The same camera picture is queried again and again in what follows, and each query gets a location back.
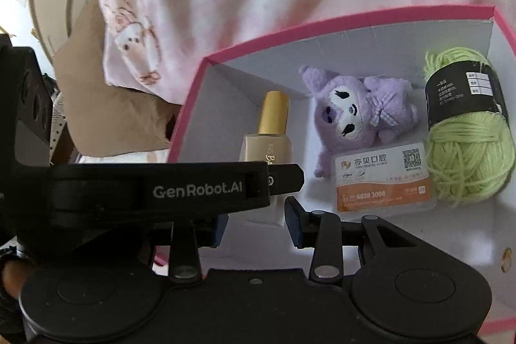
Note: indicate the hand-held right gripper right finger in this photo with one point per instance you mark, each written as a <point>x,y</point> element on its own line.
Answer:
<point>296,225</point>

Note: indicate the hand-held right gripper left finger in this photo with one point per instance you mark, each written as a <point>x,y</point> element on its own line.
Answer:
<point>185,247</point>

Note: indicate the gold-capped foundation bottle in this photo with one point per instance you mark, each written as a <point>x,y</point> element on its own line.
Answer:
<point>274,114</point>

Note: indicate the clear box with orange label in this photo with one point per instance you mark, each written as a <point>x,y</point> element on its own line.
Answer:
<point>383,191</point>

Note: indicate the brown pillow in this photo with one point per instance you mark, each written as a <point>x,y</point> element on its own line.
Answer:
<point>113,114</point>

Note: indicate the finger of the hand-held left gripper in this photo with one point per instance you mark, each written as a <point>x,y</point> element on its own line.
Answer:
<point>286,178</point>

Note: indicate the purple plush toy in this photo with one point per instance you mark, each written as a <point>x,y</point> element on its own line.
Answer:
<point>354,106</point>

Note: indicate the person's left hand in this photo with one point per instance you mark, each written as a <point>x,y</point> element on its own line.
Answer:
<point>12,279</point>

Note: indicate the pink cardboard box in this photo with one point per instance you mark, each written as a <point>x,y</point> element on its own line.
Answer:
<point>443,247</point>

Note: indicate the white dotted cloth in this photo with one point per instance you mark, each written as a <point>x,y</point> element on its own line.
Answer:
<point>57,118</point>

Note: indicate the green yarn ball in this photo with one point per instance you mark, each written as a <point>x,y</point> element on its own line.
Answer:
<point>467,150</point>

